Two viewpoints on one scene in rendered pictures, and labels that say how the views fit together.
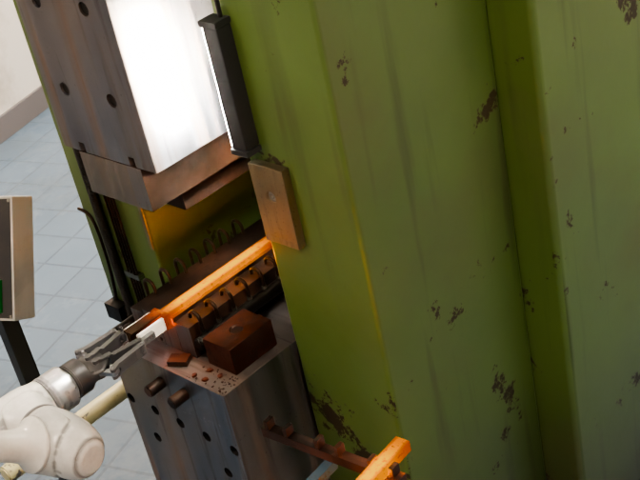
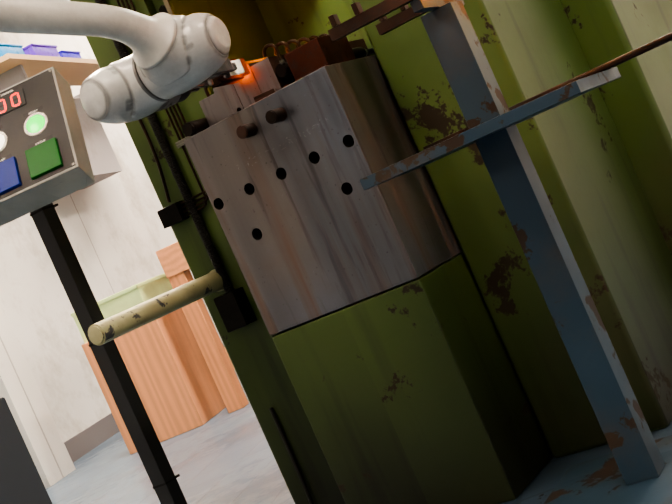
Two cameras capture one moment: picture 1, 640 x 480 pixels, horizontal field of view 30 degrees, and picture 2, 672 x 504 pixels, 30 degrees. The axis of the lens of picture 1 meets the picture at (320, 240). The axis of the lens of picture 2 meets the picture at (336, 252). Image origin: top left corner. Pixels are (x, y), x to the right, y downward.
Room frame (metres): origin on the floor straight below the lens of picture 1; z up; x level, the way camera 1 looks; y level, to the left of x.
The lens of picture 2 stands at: (-0.36, 1.09, 0.63)
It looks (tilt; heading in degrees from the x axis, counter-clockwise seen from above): 1 degrees down; 343
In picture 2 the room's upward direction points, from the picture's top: 24 degrees counter-clockwise
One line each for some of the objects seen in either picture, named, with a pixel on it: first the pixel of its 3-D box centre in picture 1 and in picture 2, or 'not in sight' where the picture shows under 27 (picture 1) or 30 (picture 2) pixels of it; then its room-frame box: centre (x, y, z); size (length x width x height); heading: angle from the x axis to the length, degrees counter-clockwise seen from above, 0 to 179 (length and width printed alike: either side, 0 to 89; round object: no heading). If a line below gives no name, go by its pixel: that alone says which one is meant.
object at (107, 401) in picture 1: (79, 421); (160, 305); (2.33, 0.66, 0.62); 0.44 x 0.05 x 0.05; 131
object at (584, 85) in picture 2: not in sight; (492, 127); (1.58, 0.14, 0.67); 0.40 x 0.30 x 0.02; 46
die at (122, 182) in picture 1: (192, 134); not in sight; (2.27, 0.21, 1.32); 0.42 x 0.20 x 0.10; 131
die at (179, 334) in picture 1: (232, 278); (289, 80); (2.27, 0.21, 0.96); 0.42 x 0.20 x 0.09; 131
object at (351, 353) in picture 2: not in sight; (445, 371); (2.23, 0.16, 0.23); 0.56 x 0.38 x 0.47; 131
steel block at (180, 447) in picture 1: (277, 377); (360, 180); (2.23, 0.16, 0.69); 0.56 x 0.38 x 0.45; 131
